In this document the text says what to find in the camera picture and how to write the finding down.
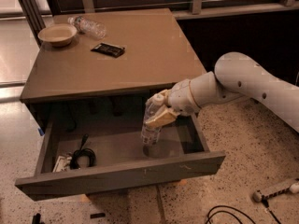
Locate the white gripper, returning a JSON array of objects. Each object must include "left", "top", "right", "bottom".
[{"left": 145, "top": 79, "right": 200, "bottom": 128}]

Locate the clear plastic bottle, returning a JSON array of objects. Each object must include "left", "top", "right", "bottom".
[
  {"left": 68, "top": 16, "right": 107, "bottom": 40},
  {"left": 141, "top": 98, "right": 164, "bottom": 146}
]

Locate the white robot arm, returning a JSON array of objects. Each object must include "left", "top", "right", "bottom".
[{"left": 145, "top": 52, "right": 299, "bottom": 132}]

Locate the grey cabinet with flat top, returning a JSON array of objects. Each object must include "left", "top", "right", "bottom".
[{"left": 20, "top": 8, "right": 211, "bottom": 133}]

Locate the open grey top drawer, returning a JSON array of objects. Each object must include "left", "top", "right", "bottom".
[{"left": 15, "top": 104, "right": 225, "bottom": 201}]

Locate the lying clear plastic bottle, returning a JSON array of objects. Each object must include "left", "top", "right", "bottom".
[{"left": 68, "top": 16, "right": 107, "bottom": 40}]

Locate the white adapter box in drawer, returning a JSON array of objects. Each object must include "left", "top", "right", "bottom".
[{"left": 52, "top": 156, "right": 72, "bottom": 173}]

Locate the black snack packet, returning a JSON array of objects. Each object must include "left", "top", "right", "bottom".
[{"left": 92, "top": 43, "right": 125, "bottom": 58}]

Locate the blue tape piece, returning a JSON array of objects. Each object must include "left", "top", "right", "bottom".
[{"left": 37, "top": 128, "right": 45, "bottom": 136}]

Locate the black flat floor marker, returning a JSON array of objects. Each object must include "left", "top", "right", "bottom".
[{"left": 90, "top": 213, "right": 106, "bottom": 219}]

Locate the beige ceramic bowl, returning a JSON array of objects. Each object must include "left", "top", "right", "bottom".
[{"left": 38, "top": 23, "right": 77, "bottom": 47}]

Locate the white power strip on floor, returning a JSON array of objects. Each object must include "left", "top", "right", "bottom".
[{"left": 252, "top": 178, "right": 299, "bottom": 203}]

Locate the small black floor object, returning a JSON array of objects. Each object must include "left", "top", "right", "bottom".
[{"left": 32, "top": 213, "right": 44, "bottom": 224}]

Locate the coiled black cable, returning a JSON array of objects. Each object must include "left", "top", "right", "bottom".
[{"left": 69, "top": 133, "right": 97, "bottom": 170}]

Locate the black cable on floor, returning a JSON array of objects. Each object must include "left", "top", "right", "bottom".
[{"left": 204, "top": 204, "right": 257, "bottom": 224}]

